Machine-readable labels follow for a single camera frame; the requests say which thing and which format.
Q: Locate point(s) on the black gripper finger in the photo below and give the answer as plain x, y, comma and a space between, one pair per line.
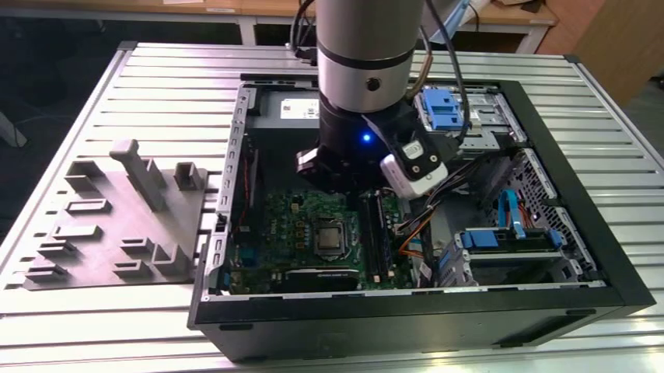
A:
311, 167

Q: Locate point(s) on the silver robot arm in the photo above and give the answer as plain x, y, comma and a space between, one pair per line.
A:
363, 58

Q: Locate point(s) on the black RAM slot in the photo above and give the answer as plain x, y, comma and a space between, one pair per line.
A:
366, 233
374, 233

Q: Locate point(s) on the grey power supply unit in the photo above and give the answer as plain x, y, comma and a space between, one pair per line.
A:
279, 120

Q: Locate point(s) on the green motherboard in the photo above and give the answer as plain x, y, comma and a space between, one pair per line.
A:
282, 233

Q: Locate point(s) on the silver CPU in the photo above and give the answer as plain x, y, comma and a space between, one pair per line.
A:
330, 238

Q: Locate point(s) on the blue plastic drive latch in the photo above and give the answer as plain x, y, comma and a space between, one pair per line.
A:
441, 112

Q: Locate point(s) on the black graphics card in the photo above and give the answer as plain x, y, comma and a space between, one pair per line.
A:
320, 277

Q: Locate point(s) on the silver drive cage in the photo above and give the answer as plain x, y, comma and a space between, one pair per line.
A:
493, 116

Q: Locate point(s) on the blue disk carrier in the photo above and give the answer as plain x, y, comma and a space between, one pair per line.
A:
479, 239

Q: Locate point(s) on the grey parts rack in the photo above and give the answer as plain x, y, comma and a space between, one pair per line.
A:
119, 229

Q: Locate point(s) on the black PC case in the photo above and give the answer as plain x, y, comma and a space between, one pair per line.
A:
363, 330

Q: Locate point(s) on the silver disk bay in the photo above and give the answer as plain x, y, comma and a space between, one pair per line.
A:
518, 258

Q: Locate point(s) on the brown wooden board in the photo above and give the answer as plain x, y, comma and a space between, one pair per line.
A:
612, 39

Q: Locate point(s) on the grey chair leg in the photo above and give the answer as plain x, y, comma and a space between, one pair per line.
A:
10, 132

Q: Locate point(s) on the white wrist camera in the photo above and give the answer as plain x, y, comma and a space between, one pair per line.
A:
408, 190

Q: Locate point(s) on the wooden desk white frame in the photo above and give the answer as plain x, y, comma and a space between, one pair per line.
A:
155, 5
518, 13

